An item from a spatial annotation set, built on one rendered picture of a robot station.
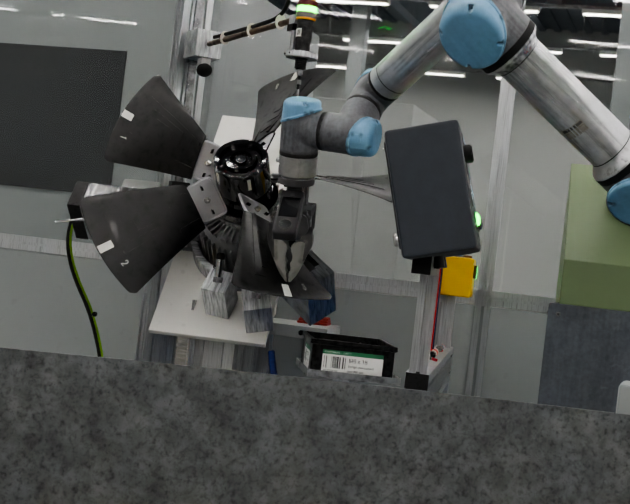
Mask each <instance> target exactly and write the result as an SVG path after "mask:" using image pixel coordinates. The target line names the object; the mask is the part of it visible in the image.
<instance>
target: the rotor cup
mask: <svg viewBox="0 0 630 504"><path fill-rule="evenodd" d="M238 156H244V157H245V158H246V161H245V162H243V163H238V162H237V161H236V158H237V157H238ZM213 168H214V174H215V181H216V186H217V188H218V190H219V193H220V195H221V197H222V199H223V201H224V203H225V205H226V207H227V211H228V212H227V213H226V214H224V215H223V216H221V217H222V218H224V219H226V220H228V221H230V222H234V223H242V216H243V211H242V208H241V206H240V203H239V201H238V198H237V195H236V193H238V194H239V193H241V194H244V195H246V196H247V197H249V198H251V199H253V200H255V201H257V202H258V203H260V204H262V205H264V206H265V207H266V208H267V209H268V212H269V214H271V213H272V212H273V211H274V210H275V208H276V206H277V204H278V201H279V194H278V187H277V185H276V183H273V182H272V181H271V172H270V164H269V155H268V152H267V150H266V149H265V147H264V146H263V145H261V144H260V143H258V142H256V141H253V140H247V139H239V140H233V141H230V142H228V143H225V144H224V145H222V146H221V147H220V148H219V149H218V150H217V151H216V153H215V155H214V158H213ZM216 173H217V174H218V175H219V182H220V185H219V184H218V181H217V175H216ZM247 180H251V189H252V190H249V191H248V183H247Z"/></svg>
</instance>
